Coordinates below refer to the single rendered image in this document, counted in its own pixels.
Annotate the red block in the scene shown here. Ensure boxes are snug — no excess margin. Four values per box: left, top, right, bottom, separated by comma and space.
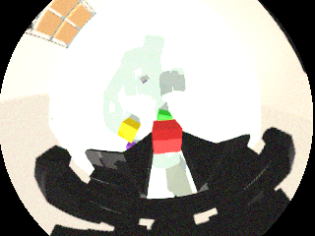
153, 119, 184, 153

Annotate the small purple block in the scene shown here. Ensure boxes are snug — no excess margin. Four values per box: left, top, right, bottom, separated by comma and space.
126, 142, 137, 149

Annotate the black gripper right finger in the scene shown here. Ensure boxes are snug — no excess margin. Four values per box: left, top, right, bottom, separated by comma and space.
181, 130, 252, 193

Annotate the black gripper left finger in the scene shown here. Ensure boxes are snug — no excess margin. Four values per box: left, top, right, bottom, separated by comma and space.
86, 131, 154, 198

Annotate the yellow block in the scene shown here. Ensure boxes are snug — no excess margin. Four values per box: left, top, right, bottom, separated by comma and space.
118, 118, 141, 143

